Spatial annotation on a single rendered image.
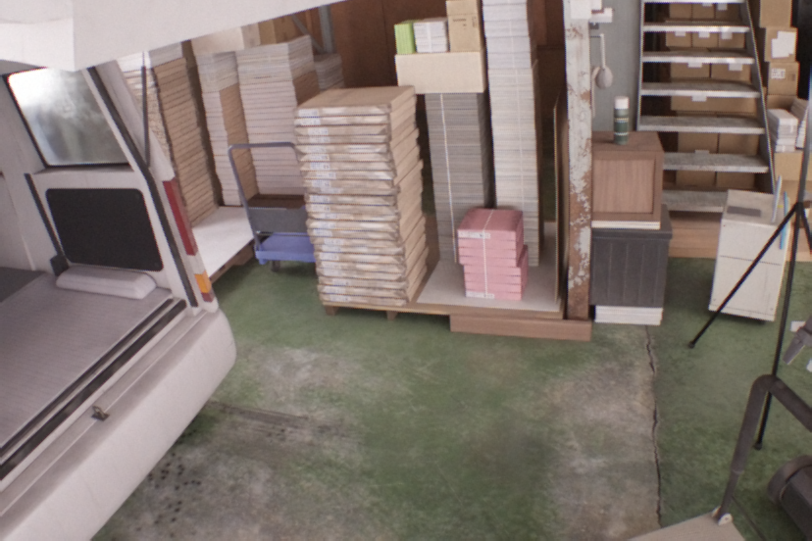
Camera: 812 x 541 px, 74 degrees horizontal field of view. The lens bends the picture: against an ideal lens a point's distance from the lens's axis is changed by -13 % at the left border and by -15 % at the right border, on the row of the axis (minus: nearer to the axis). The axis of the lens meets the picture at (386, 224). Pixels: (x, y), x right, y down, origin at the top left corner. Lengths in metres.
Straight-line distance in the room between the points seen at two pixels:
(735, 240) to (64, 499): 2.78
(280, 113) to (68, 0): 4.09
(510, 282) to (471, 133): 0.76
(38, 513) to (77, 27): 1.54
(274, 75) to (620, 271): 2.80
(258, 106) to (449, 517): 3.36
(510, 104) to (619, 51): 0.74
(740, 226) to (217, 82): 3.46
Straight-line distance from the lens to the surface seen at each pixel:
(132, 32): 0.58
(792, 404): 1.54
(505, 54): 3.02
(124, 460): 2.04
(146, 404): 2.09
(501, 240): 2.92
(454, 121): 3.12
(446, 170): 3.22
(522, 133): 3.09
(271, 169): 4.77
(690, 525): 1.96
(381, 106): 2.72
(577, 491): 2.26
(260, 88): 4.61
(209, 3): 0.66
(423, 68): 3.11
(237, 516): 2.33
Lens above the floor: 1.70
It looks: 24 degrees down
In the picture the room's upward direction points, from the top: 7 degrees counter-clockwise
